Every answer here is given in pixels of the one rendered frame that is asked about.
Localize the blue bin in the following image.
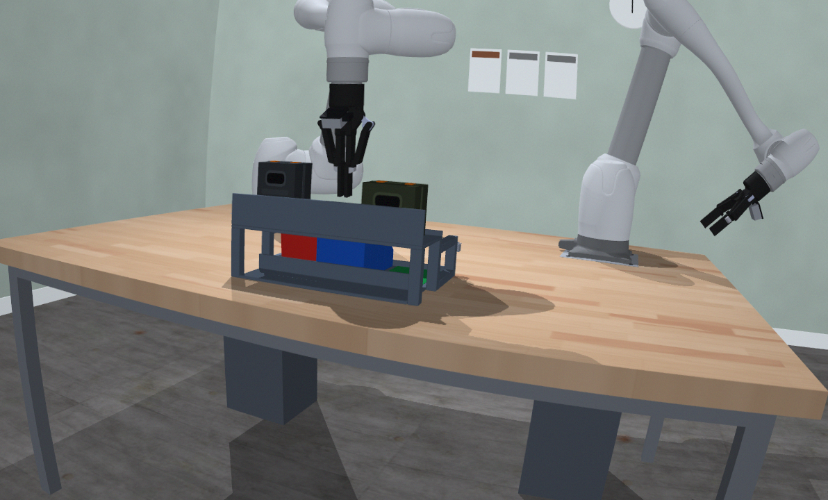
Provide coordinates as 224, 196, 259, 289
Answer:
316, 237, 394, 270

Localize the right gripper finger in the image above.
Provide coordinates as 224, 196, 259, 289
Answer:
317, 120, 345, 197
344, 115, 375, 197

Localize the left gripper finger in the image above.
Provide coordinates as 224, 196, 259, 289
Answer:
709, 191, 756, 236
700, 189, 742, 228

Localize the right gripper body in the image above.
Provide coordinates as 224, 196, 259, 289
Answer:
329, 84, 365, 131

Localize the dark grey shelf rack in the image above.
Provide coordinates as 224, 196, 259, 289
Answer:
231, 193, 462, 306

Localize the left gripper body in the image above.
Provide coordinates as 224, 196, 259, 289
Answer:
740, 172, 770, 201

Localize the dark green case with orange latches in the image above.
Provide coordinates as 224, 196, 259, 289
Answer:
361, 181, 428, 236

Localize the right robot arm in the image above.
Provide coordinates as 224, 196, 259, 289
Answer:
252, 0, 456, 194

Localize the red bin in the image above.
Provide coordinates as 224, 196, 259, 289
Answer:
281, 234, 317, 261

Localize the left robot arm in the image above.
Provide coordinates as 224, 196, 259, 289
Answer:
558, 0, 820, 264

